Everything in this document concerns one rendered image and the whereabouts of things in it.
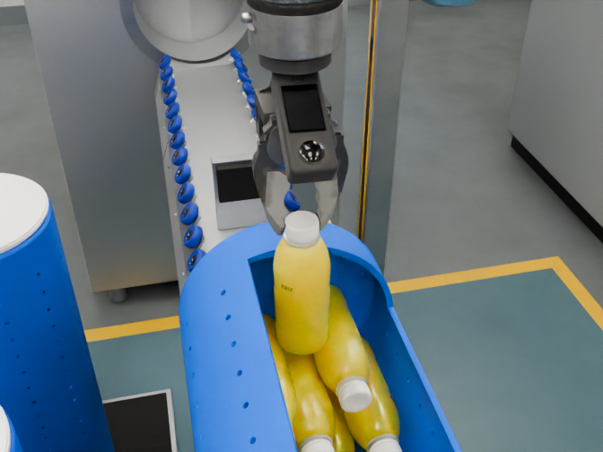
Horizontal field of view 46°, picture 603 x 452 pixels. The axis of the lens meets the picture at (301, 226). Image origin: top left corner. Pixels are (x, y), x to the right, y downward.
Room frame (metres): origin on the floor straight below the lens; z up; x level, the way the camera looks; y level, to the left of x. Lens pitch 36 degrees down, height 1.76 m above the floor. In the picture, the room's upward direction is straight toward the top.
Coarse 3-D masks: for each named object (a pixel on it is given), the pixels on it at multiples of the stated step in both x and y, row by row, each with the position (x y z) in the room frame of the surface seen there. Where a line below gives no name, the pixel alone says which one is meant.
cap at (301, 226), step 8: (288, 216) 0.64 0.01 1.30; (296, 216) 0.64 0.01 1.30; (304, 216) 0.64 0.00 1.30; (312, 216) 0.64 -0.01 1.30; (288, 224) 0.62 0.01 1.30; (296, 224) 0.62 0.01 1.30; (304, 224) 0.62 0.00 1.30; (312, 224) 0.62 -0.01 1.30; (288, 232) 0.62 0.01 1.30; (296, 232) 0.61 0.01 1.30; (304, 232) 0.61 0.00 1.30; (312, 232) 0.62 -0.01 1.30; (296, 240) 0.61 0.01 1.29; (304, 240) 0.61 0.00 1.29
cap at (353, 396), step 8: (352, 384) 0.56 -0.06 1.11; (360, 384) 0.56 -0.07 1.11; (344, 392) 0.55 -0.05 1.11; (352, 392) 0.55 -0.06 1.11; (360, 392) 0.55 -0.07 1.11; (368, 392) 0.55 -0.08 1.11; (344, 400) 0.55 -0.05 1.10; (352, 400) 0.55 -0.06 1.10; (360, 400) 0.55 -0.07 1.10; (368, 400) 0.55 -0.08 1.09; (344, 408) 0.55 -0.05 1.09; (352, 408) 0.55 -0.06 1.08; (360, 408) 0.55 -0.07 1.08
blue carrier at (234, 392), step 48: (240, 240) 0.70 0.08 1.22; (336, 240) 0.70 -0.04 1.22; (192, 288) 0.67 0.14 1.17; (240, 288) 0.61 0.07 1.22; (384, 288) 0.70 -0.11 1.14; (192, 336) 0.60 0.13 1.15; (240, 336) 0.54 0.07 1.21; (384, 336) 0.69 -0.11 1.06; (192, 384) 0.54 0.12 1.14; (240, 384) 0.48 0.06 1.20; (240, 432) 0.43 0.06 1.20; (288, 432) 0.41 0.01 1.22; (432, 432) 0.53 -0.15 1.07
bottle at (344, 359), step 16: (336, 288) 0.73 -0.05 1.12; (336, 304) 0.69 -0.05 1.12; (336, 320) 0.66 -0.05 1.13; (352, 320) 0.67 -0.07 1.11; (336, 336) 0.63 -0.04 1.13; (352, 336) 0.63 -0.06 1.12; (320, 352) 0.61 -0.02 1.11; (336, 352) 0.60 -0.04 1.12; (352, 352) 0.60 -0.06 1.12; (320, 368) 0.60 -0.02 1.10; (336, 368) 0.58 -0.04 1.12; (352, 368) 0.58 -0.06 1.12; (368, 368) 0.59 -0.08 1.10; (336, 384) 0.57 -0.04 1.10; (368, 384) 0.58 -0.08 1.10
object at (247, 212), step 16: (224, 160) 1.13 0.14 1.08; (240, 160) 1.13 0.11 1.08; (224, 176) 1.10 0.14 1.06; (240, 176) 1.11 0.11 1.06; (224, 192) 1.10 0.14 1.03; (240, 192) 1.11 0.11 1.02; (256, 192) 1.12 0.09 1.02; (224, 208) 1.12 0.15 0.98; (240, 208) 1.12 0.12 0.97; (256, 208) 1.13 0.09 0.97; (224, 224) 1.12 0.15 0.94; (240, 224) 1.12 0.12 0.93; (256, 224) 1.13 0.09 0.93
